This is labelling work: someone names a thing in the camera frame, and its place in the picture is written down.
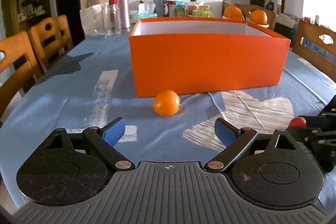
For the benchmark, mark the pink thermos bottle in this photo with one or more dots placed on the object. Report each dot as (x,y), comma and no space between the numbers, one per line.
(124,13)

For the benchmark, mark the small orange mandarin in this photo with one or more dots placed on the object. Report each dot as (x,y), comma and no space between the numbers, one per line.
(166,103)

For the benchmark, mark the wooden chair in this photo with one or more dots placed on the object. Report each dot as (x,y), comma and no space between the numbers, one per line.
(313,43)
(51,40)
(17,52)
(247,9)

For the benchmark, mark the wooden chair far left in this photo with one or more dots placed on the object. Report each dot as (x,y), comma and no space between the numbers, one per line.
(51,40)

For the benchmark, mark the wooden chair far right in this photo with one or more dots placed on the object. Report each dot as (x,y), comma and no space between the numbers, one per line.
(247,9)

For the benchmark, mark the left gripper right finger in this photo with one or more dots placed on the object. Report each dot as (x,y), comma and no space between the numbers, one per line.
(236,140)

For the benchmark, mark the white fruit bowl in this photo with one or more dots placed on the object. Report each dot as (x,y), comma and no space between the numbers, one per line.
(263,25)

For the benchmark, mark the orange in bowl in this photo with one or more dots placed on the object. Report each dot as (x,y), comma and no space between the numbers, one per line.
(233,12)
(259,17)

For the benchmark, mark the left orange in bowl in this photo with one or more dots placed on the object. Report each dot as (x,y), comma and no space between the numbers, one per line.
(233,12)

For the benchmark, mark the grey tall cup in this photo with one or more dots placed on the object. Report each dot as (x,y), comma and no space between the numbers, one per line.
(159,8)

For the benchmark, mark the paper shopping bag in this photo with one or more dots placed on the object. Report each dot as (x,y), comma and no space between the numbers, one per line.
(88,9)

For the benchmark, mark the green yellow mug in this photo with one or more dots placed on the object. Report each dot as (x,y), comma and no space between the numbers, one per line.
(203,11)

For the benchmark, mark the red tomato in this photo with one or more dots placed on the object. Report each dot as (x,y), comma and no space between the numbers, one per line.
(298,122)

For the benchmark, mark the right orange in bowl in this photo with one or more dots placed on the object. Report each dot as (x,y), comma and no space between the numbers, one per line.
(259,17)

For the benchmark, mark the clear glass jar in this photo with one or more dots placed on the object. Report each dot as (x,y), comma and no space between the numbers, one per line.
(110,29)

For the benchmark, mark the wooden chair near left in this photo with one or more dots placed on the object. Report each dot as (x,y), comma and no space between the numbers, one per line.
(17,52)

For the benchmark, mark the wooden chair near right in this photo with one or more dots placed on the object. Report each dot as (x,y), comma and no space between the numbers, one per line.
(313,43)

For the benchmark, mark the tissue box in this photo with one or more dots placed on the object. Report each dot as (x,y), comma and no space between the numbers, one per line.
(146,10)

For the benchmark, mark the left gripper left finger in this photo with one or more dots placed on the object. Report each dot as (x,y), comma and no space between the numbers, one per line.
(100,143)

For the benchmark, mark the orange cardboard box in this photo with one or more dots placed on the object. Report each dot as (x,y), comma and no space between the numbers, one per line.
(199,55)

